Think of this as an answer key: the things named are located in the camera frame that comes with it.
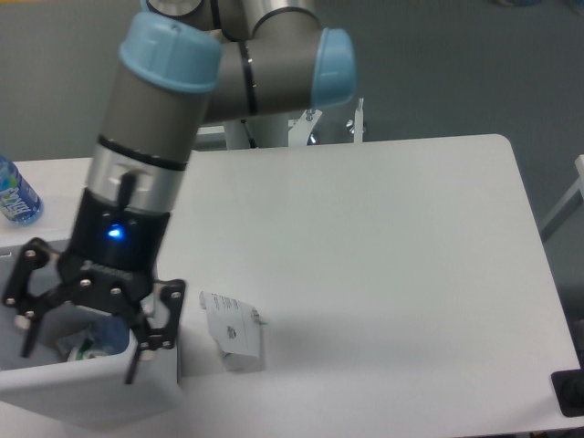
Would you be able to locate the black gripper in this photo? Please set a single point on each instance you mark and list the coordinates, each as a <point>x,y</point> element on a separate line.
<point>107,267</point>

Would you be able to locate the clear crushed plastic bottle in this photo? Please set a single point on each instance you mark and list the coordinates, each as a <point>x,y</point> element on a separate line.
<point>109,335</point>

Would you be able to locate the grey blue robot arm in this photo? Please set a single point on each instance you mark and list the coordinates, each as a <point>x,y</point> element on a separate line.
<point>179,69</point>

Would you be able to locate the white plastic trash can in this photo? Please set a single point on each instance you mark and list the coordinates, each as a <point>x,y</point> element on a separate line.
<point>83,392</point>

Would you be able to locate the white paper carton trash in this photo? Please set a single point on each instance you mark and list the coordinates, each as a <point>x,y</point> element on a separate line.
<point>236,335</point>

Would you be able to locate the crumpled wrappers in bin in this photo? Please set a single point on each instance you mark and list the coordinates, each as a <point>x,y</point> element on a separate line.
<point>84,345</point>

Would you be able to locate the blue labelled water bottle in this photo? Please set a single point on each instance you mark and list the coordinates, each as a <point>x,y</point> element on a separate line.
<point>20,203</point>

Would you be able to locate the black device at table edge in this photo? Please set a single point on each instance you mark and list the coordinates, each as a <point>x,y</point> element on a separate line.
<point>568,386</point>

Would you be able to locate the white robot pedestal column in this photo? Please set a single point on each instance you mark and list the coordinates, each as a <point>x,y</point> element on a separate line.
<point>258,132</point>

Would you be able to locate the white metal base frame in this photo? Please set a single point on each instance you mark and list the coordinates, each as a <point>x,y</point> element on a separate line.
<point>306,128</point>

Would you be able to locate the white frame at right edge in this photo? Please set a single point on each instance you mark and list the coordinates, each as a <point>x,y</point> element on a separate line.
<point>567,205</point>

